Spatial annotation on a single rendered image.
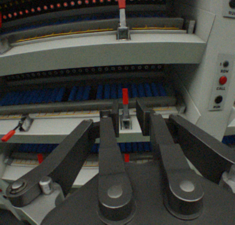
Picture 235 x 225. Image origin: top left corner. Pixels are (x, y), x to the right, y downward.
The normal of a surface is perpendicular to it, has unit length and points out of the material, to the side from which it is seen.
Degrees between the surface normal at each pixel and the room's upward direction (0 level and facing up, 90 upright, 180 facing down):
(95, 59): 113
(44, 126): 23
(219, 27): 90
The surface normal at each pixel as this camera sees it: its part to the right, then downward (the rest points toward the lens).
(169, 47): 0.01, 0.73
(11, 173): -0.05, -0.69
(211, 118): -0.01, 0.40
